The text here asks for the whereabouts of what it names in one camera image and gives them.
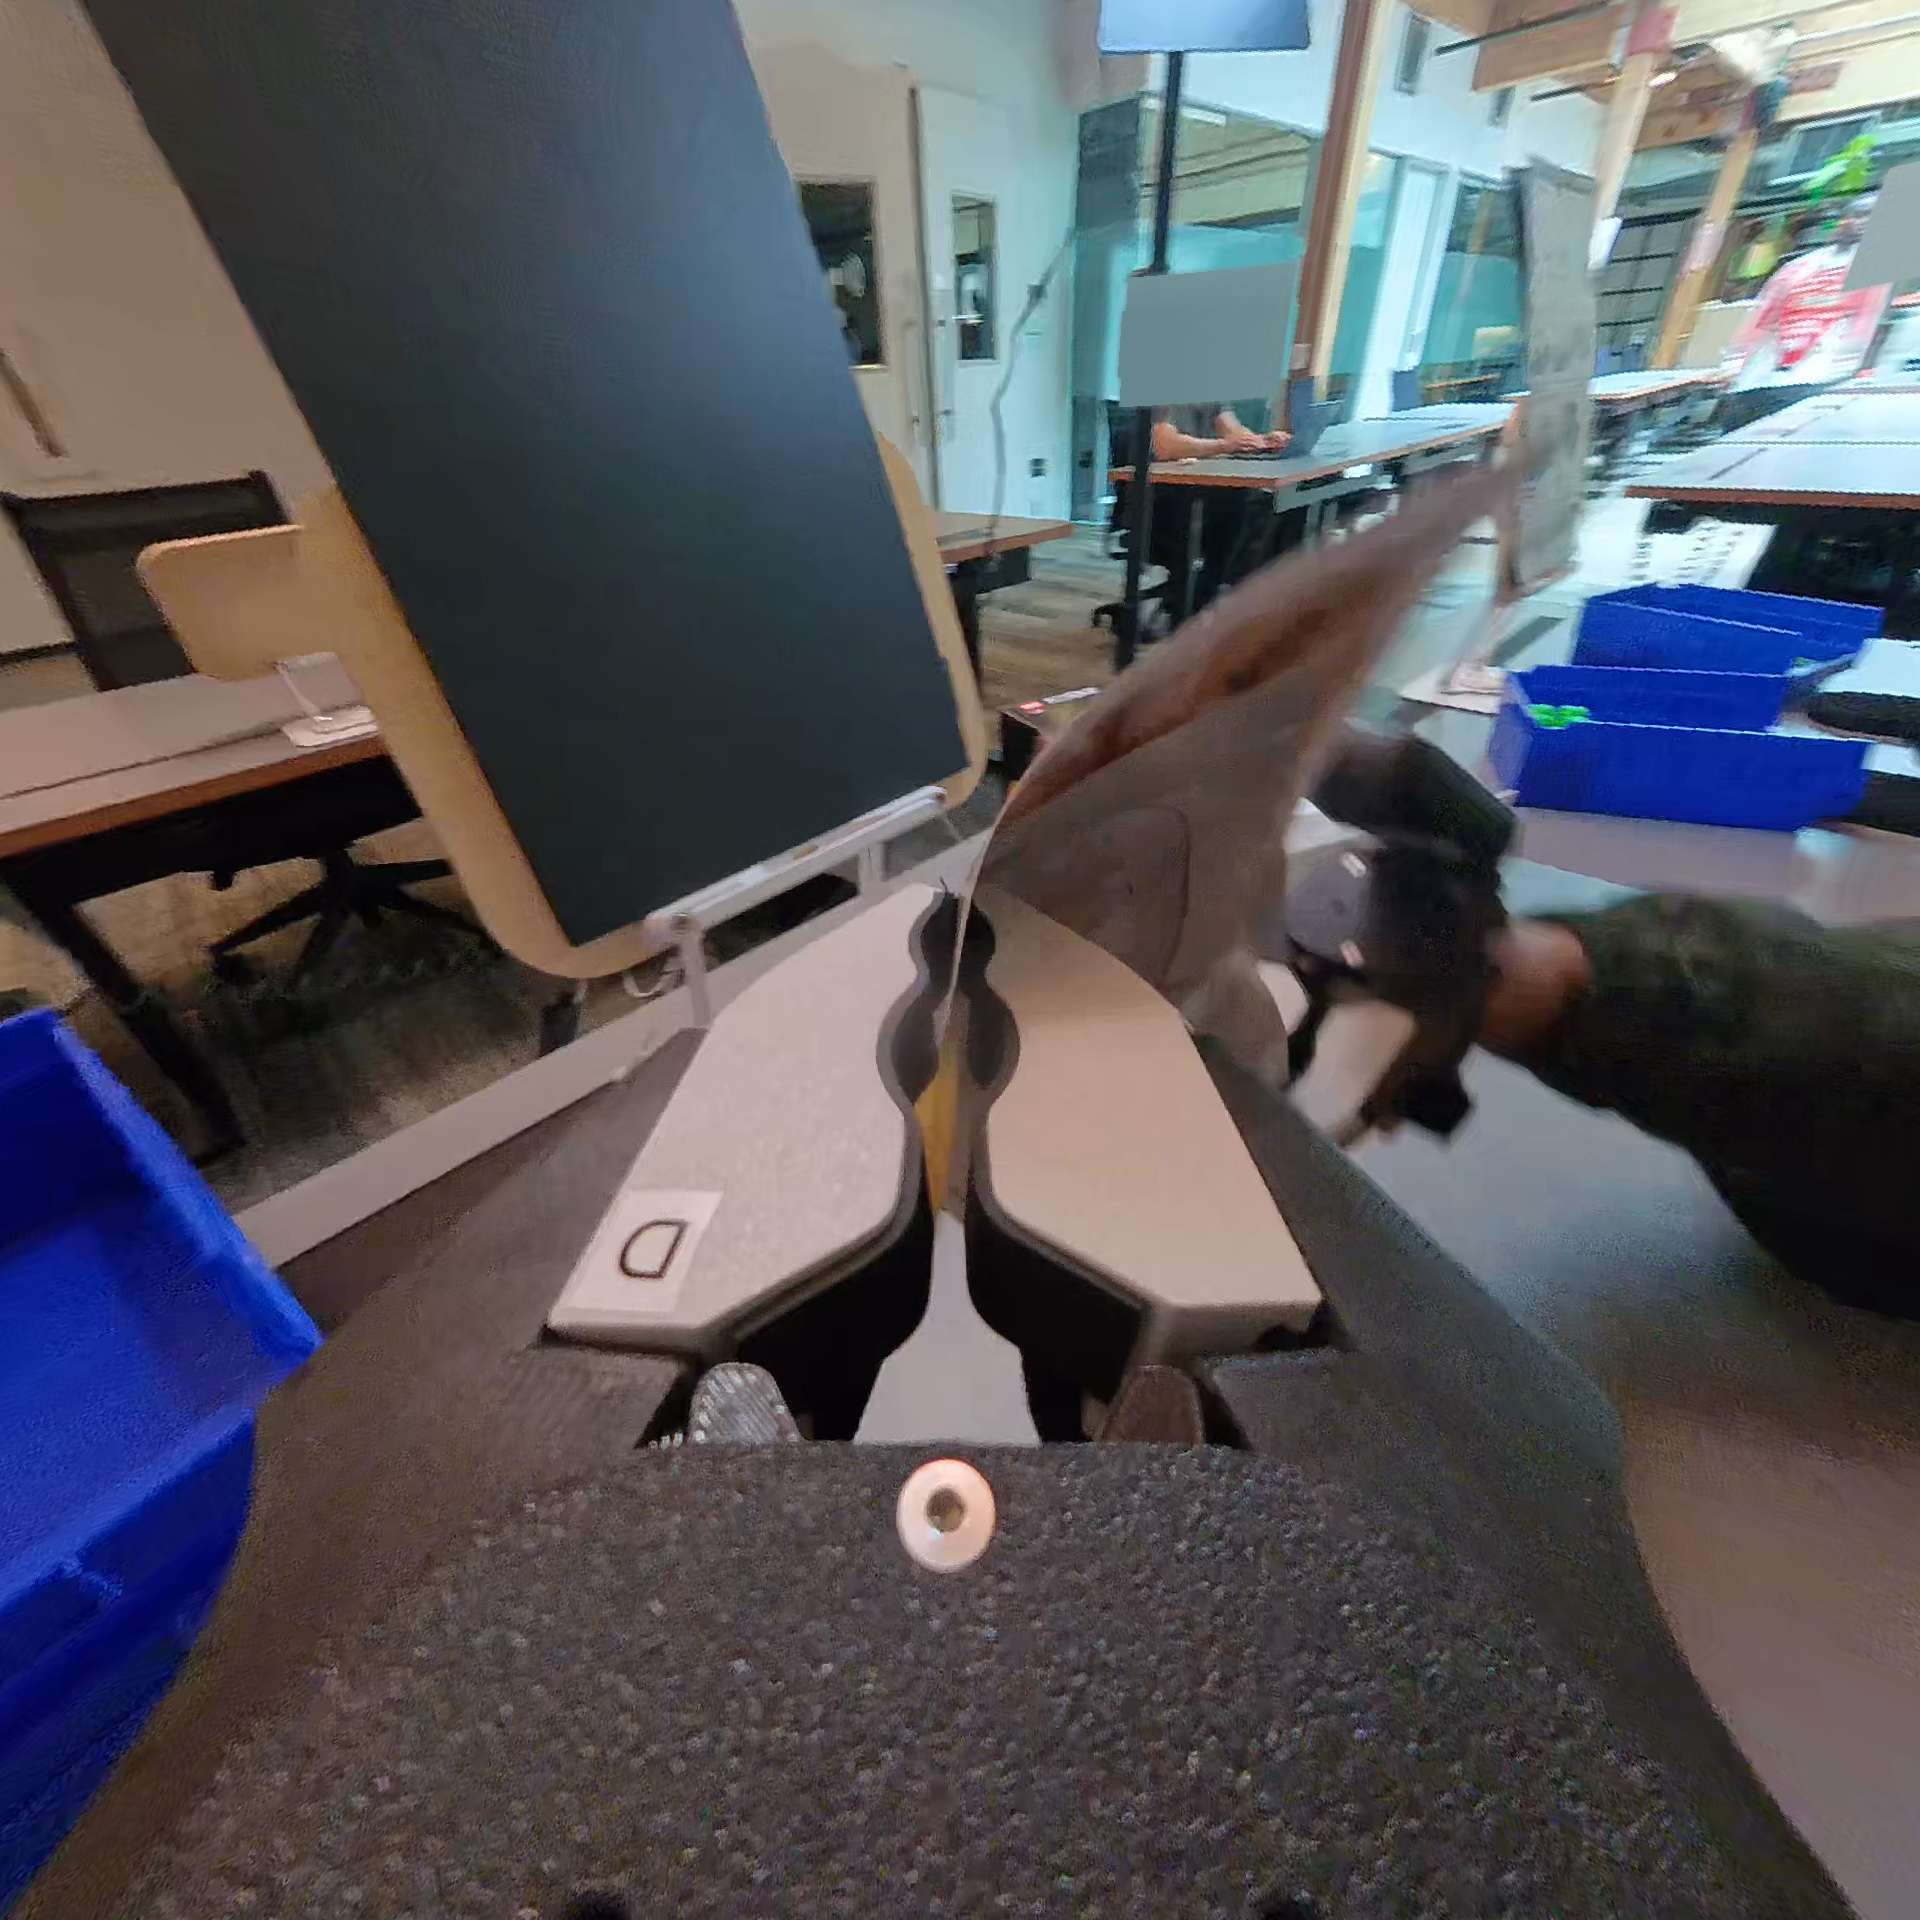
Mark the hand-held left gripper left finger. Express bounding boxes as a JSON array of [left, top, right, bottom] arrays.
[[548, 884, 942, 1434]]

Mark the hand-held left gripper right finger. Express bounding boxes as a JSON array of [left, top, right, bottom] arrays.
[[961, 887, 1331, 1434]]

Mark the white brick-print paper bag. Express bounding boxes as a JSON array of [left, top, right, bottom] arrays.
[[918, 451, 1522, 1223]]

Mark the person's right forearm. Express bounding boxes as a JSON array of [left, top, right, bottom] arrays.
[[1546, 893, 1920, 1323]]

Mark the background office desk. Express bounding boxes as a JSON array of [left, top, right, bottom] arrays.
[[1110, 401, 1517, 671], [0, 668, 429, 1157], [1626, 376, 1920, 602]]

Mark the grey desk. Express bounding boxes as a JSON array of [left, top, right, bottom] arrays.
[[238, 794, 1920, 1920]]

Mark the person's right hand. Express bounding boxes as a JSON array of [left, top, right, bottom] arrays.
[[1475, 919, 1592, 1074]]

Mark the blue plastic storage bin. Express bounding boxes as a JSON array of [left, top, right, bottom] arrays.
[[1491, 662, 1875, 832], [1571, 585, 1888, 680], [0, 1008, 324, 1915]]

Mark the clear acrylic holder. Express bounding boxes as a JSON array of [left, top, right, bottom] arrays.
[[274, 650, 380, 749]]

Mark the red and white sign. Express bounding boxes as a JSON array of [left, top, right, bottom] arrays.
[[1740, 249, 1893, 386]]

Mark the dark monitor screen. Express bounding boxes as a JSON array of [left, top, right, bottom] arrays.
[[1093, 0, 1308, 56]]

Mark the black office chair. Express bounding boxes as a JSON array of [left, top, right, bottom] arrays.
[[0, 474, 503, 976]]

